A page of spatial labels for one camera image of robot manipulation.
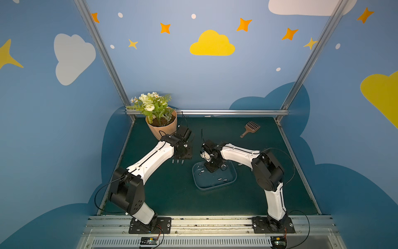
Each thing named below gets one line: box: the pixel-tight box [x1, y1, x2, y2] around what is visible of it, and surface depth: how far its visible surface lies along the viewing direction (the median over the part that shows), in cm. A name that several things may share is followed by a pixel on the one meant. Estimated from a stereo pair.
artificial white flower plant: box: [125, 91, 175, 126], surface depth 88 cm
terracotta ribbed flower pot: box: [145, 106, 178, 141], surface depth 98 cm
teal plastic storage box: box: [191, 160, 238, 191], surface depth 91 cm
